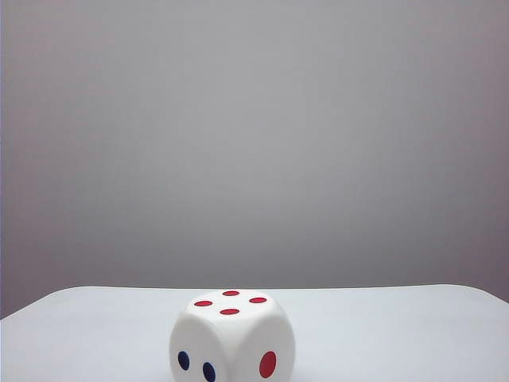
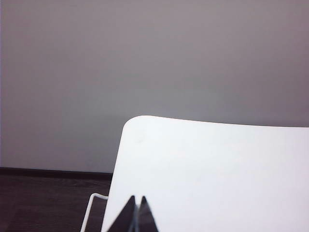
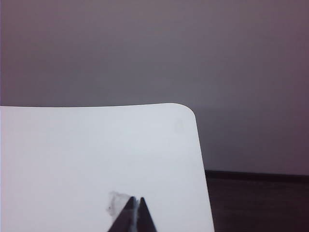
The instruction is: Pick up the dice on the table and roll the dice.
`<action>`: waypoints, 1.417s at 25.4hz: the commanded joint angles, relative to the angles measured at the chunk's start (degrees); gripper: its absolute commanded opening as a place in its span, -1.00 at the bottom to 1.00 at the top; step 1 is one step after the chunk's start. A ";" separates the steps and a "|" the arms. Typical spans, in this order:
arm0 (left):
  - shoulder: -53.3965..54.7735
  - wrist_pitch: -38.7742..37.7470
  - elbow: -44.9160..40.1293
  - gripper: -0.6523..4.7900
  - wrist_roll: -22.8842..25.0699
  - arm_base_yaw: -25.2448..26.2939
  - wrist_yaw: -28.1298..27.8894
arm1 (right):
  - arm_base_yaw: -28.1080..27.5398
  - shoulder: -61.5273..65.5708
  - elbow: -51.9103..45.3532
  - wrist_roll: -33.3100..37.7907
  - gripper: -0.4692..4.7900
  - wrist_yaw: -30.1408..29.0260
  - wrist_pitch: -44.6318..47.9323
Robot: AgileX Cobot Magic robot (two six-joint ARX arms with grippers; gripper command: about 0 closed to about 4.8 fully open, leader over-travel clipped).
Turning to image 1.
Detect large white foam dice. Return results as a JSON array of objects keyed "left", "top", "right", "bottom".
[{"left": 169, "top": 289, "right": 296, "bottom": 382}]

